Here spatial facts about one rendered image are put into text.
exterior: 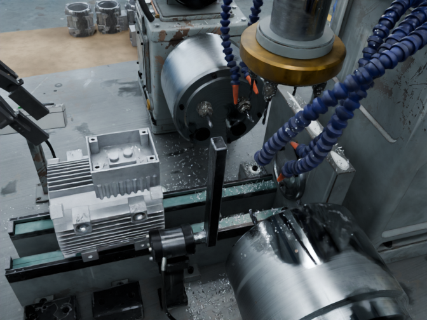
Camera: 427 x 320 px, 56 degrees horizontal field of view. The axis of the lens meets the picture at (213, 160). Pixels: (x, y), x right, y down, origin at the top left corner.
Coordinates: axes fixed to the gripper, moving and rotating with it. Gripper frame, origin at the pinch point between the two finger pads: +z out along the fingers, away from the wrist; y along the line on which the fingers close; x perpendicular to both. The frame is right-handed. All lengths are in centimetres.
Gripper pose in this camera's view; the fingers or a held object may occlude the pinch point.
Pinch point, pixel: (31, 117)
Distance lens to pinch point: 78.9
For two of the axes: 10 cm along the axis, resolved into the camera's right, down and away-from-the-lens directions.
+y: -2.7, -6.8, 6.8
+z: 4.3, 5.5, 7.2
